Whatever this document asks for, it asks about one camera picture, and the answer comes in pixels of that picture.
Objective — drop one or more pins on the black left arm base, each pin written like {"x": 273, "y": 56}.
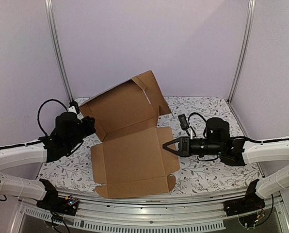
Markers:
{"x": 53, "y": 202}

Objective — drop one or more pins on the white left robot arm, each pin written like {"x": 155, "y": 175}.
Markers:
{"x": 68, "y": 134}

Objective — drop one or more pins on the aluminium corner post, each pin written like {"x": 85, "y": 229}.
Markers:
{"x": 243, "y": 50}
{"x": 57, "y": 49}

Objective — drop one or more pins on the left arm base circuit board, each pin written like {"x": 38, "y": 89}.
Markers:
{"x": 70, "y": 201}

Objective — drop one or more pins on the brown cardboard box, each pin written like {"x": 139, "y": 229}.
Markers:
{"x": 129, "y": 161}

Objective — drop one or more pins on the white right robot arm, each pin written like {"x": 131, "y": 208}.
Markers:
{"x": 238, "y": 151}

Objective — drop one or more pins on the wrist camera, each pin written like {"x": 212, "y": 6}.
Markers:
{"x": 73, "y": 107}
{"x": 185, "y": 126}

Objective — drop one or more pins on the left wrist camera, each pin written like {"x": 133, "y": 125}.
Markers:
{"x": 73, "y": 107}

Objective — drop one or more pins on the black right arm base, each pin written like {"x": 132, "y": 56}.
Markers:
{"x": 250, "y": 202}

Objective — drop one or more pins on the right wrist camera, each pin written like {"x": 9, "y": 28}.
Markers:
{"x": 185, "y": 126}

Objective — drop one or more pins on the aluminium front table rail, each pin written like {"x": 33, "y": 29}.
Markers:
{"x": 189, "y": 213}

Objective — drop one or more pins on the right aluminium corner post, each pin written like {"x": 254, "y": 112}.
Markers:
{"x": 243, "y": 50}

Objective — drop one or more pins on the left aluminium corner post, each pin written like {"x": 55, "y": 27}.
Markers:
{"x": 57, "y": 49}

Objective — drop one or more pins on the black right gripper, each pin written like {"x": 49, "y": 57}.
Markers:
{"x": 183, "y": 146}

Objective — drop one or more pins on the floral patterned table mat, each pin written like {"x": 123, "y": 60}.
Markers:
{"x": 195, "y": 176}

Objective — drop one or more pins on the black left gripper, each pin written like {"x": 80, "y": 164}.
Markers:
{"x": 90, "y": 127}

